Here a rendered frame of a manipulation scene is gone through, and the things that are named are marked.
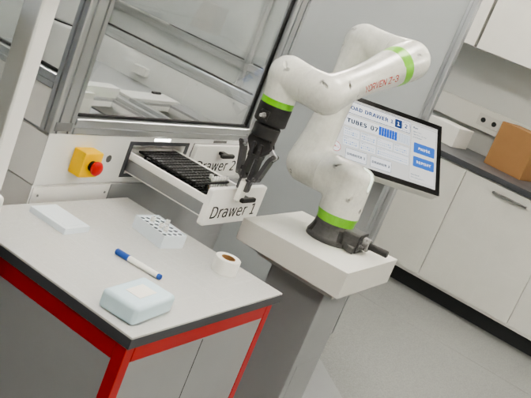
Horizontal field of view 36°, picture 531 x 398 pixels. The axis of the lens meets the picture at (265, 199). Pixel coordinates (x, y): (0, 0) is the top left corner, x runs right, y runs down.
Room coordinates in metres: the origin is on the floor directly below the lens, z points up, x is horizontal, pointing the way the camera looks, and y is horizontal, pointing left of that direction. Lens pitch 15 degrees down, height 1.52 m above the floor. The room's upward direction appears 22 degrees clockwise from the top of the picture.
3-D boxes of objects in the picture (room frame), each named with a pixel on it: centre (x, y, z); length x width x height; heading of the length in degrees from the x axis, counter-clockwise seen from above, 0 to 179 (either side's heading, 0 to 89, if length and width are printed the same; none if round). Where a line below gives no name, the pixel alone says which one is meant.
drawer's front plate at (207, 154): (2.66, 0.20, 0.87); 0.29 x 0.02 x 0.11; 153
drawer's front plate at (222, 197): (2.24, 0.08, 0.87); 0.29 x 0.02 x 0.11; 153
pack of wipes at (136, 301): (1.59, 0.17, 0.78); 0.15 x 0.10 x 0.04; 158
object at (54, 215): (1.90, 0.46, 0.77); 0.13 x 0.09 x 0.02; 64
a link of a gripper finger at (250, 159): (2.21, 0.08, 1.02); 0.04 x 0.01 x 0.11; 153
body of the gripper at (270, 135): (2.20, 0.07, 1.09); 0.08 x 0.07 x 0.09; 63
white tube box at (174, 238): (2.05, 0.23, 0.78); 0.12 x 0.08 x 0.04; 53
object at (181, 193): (2.34, 0.27, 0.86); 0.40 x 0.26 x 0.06; 63
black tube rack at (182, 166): (2.33, 0.26, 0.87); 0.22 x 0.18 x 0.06; 63
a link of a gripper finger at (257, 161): (2.20, 0.06, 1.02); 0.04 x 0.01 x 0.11; 153
